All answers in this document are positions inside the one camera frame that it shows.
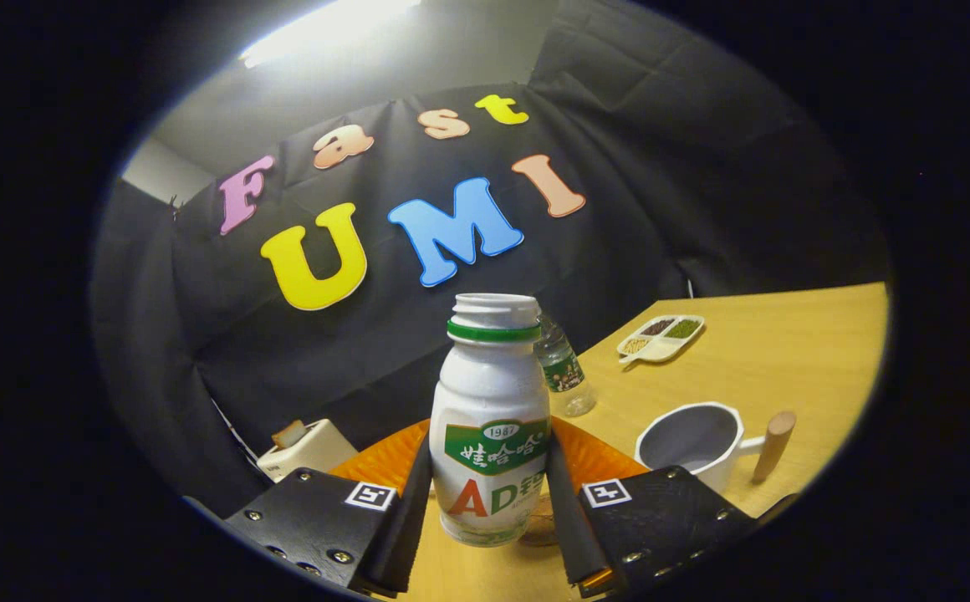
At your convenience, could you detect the wooden table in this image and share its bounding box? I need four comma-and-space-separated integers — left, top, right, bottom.
393, 282, 889, 602

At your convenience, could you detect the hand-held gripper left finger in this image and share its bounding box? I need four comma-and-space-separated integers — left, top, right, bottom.
222, 420, 434, 599

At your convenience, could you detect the clear plastic water bottle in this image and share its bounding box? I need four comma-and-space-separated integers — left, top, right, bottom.
533, 314, 597, 418

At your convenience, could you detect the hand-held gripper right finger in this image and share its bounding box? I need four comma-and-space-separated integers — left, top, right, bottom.
545, 416, 760, 599

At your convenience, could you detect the white cup with wooden handle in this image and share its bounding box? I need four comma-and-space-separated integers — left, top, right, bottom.
635, 401, 797, 496

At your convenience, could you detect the black backdrop cloth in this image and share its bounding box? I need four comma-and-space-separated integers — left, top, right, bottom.
88, 0, 891, 519

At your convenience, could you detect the cream toaster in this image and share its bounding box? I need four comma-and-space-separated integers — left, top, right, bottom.
256, 418, 360, 484

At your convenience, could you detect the white juice bottle green label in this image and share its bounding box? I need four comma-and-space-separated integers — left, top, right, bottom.
429, 293, 553, 548

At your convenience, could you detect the white divided dish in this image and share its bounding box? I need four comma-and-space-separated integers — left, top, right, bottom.
616, 314, 706, 366

